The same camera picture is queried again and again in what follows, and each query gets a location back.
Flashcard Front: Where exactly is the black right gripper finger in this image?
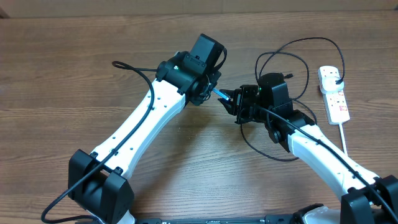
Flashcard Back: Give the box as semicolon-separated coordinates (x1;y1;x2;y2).
218;98;237;115
220;89;239;99

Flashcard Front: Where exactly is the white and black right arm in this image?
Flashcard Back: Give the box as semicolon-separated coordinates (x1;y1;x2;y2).
217;73;397;223

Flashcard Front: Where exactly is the white power strip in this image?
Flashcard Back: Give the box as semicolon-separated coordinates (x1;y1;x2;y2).
318;65;350;125

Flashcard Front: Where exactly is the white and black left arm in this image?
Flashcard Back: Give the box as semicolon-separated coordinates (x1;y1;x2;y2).
68;34;227;223

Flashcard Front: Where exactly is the white charger adapter plug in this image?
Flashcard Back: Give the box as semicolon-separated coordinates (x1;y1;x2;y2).
320;76;345;94

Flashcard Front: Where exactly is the Samsung Galaxy smartphone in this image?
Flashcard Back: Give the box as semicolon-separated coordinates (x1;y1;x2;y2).
212;88;231;101

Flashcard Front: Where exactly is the black USB charging cable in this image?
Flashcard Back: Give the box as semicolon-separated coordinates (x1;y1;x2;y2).
239;37;346;162

